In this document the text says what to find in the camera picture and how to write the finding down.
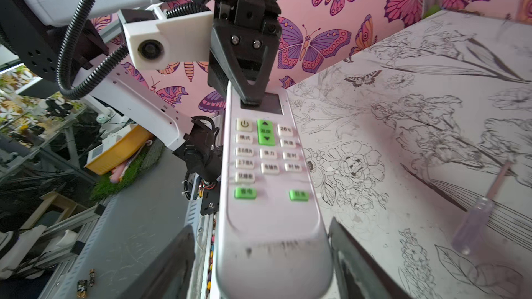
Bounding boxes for yellow bin with box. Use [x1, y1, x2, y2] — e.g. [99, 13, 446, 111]
[85, 124, 153, 175]

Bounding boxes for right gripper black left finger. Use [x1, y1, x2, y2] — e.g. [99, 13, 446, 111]
[119, 225, 195, 299]

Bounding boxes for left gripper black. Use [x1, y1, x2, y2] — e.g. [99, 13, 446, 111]
[208, 0, 281, 106]

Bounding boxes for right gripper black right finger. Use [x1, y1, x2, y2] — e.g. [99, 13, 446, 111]
[328, 219, 410, 299]

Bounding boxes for white remote control green buttons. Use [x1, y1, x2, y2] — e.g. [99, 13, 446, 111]
[213, 86, 333, 298]

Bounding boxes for clear handle screwdriver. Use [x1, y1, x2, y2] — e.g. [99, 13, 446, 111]
[451, 161, 513, 256]

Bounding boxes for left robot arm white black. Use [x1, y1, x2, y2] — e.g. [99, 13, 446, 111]
[1, 0, 282, 182]

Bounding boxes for aluminium front rail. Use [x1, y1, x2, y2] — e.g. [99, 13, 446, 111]
[40, 170, 215, 298]

